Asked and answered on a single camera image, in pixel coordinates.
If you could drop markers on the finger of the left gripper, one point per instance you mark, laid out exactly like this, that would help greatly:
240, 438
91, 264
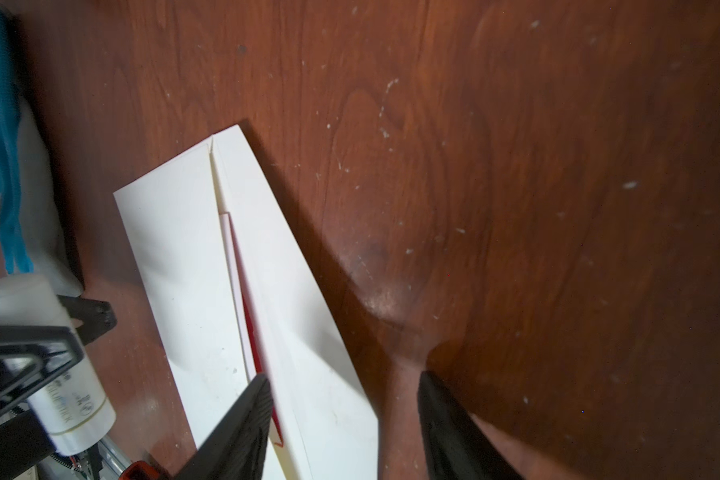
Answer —
33, 357
90, 315

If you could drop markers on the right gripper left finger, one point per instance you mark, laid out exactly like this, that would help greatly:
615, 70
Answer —
236, 448

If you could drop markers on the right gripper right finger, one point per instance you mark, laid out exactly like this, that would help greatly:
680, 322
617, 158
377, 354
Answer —
454, 446

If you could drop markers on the pink white letter card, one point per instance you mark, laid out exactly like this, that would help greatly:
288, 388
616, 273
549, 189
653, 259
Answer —
246, 325

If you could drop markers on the white glue stick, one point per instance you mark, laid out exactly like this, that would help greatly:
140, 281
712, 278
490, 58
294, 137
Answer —
72, 407

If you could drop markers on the cream envelope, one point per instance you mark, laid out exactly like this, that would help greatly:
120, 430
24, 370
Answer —
232, 296

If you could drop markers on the red pipe wrench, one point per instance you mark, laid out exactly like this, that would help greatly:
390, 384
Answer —
141, 470

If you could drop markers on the blue grey work glove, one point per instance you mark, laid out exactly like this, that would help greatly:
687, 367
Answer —
32, 239

